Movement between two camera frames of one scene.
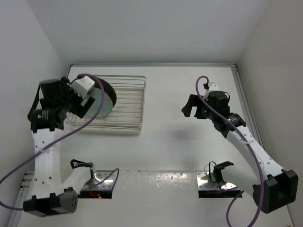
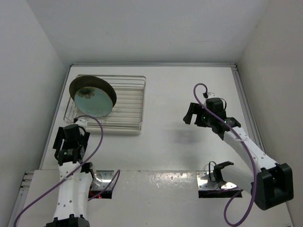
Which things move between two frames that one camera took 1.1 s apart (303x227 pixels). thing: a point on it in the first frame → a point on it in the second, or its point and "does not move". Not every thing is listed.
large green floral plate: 96,93 does not move
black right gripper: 193,101 → 194,109
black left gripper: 66,88 → 84,138
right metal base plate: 204,182 does not move
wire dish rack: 127,112 does not move
